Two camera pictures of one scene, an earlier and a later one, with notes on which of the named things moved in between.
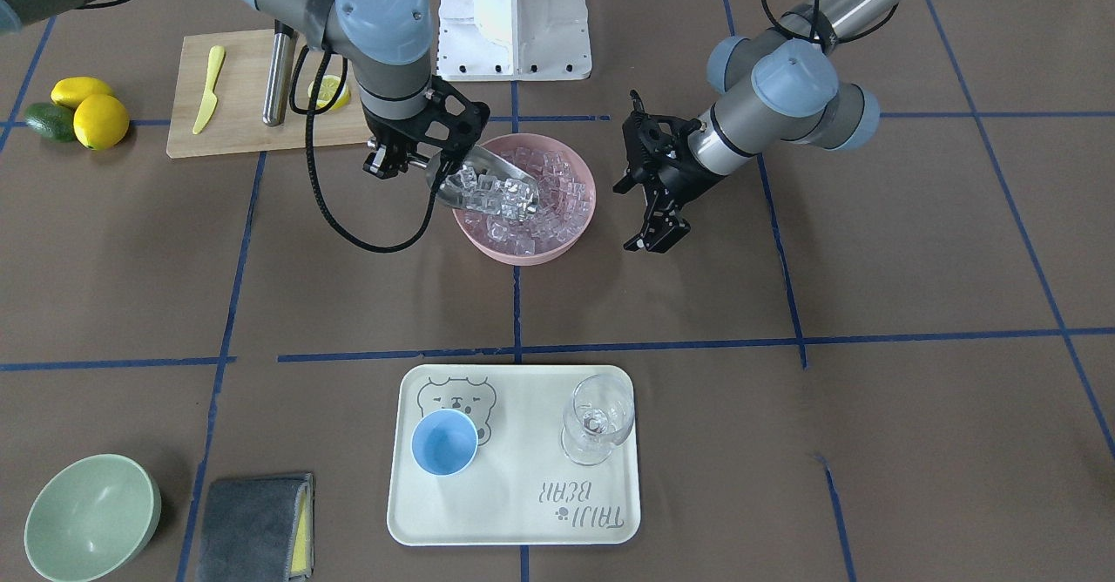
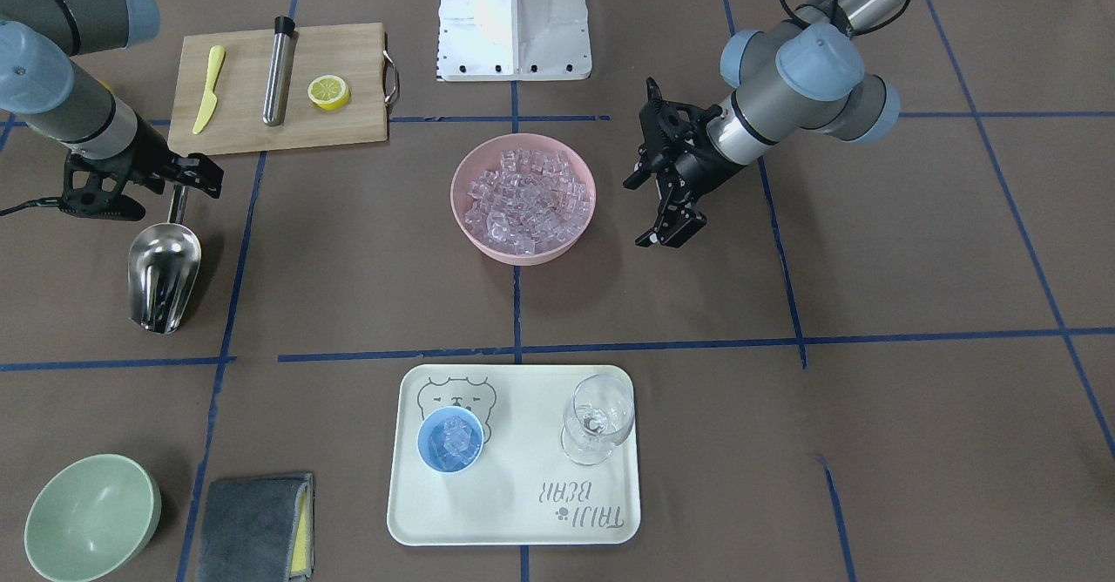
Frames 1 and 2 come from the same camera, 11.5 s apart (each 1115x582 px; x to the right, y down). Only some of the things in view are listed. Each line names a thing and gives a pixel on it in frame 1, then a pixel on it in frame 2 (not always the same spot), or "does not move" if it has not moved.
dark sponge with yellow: x=258 y=529 does not move
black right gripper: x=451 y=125 to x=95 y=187
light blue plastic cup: x=444 y=442 does not move
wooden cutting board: x=238 y=124 does not move
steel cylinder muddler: x=278 y=76 does not move
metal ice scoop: x=483 y=181 to x=164 y=265
